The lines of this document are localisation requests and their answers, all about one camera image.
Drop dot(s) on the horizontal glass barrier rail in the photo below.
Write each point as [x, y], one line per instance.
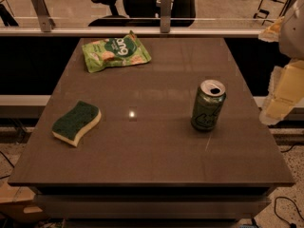
[100, 32]

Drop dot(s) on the green soda can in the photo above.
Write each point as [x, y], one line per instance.
[210, 98]

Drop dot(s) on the green rice chip bag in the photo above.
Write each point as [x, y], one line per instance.
[115, 52]

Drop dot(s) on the metal rail bracket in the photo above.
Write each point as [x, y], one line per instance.
[293, 0]
[165, 16]
[45, 21]

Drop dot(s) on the cardboard box under table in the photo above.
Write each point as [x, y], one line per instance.
[17, 203]

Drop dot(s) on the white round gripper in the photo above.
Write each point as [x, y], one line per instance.
[293, 37]

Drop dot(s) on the right metal rail bracket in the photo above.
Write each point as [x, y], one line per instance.
[293, 0]

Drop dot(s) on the middle metal rail bracket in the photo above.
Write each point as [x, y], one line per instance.
[165, 16]

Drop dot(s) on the black office chair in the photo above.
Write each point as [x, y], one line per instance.
[146, 13]

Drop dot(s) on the left metal rail bracket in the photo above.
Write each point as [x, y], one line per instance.
[45, 21]

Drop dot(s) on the green and yellow sponge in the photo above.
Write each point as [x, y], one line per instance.
[72, 126]

